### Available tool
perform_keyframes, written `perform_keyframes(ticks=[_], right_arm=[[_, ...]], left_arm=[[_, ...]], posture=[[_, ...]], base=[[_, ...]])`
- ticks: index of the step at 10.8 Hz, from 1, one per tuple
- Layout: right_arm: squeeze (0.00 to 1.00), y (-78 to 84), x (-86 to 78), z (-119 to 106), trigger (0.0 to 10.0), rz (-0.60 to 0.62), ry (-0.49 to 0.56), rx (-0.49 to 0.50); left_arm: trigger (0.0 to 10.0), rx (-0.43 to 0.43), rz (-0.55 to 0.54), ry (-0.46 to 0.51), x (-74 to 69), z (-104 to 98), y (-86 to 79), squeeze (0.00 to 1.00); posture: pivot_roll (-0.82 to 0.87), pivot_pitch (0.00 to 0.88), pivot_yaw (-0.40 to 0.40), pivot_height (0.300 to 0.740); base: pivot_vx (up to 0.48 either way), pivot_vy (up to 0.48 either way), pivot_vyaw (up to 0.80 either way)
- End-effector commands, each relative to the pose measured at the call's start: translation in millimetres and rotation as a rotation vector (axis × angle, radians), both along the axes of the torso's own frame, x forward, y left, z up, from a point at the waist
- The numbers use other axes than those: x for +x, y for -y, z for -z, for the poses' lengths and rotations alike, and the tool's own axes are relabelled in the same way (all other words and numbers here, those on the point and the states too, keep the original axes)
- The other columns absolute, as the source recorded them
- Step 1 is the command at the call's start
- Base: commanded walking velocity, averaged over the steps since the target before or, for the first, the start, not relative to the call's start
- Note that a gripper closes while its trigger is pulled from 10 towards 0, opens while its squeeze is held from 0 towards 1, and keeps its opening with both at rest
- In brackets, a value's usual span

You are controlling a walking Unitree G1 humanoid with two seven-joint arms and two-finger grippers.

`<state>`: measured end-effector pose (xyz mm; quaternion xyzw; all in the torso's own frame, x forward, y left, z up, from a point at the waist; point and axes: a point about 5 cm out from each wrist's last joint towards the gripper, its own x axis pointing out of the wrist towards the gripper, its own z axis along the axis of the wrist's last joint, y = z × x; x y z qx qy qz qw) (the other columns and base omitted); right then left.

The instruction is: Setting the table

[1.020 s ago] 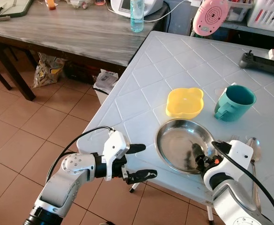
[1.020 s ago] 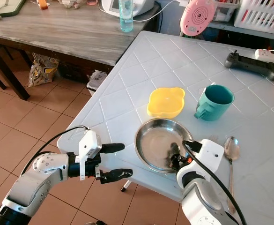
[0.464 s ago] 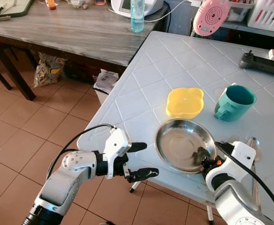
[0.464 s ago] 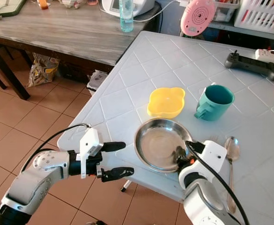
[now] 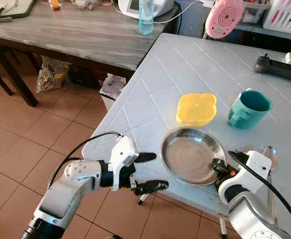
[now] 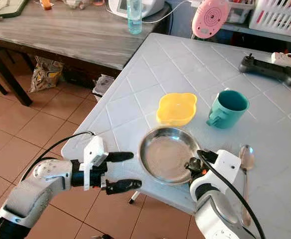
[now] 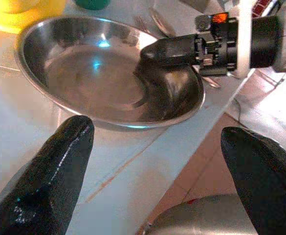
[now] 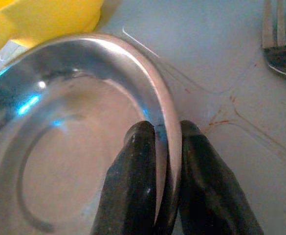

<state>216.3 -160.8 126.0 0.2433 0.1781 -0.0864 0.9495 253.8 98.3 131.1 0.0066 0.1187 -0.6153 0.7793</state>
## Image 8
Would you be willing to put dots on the silver metal fork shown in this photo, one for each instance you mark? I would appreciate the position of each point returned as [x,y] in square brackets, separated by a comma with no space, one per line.
[270,27]

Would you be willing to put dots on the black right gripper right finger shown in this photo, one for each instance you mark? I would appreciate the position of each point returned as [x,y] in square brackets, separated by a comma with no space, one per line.
[206,195]

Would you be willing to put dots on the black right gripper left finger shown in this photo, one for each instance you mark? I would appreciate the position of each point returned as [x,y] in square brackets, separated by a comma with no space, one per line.
[130,186]

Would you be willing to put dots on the yellow cloth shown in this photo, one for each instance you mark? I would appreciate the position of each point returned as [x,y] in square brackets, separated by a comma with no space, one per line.
[47,17]

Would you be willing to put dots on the stainless steel bowl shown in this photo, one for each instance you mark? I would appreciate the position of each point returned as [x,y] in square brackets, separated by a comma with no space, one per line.
[59,159]

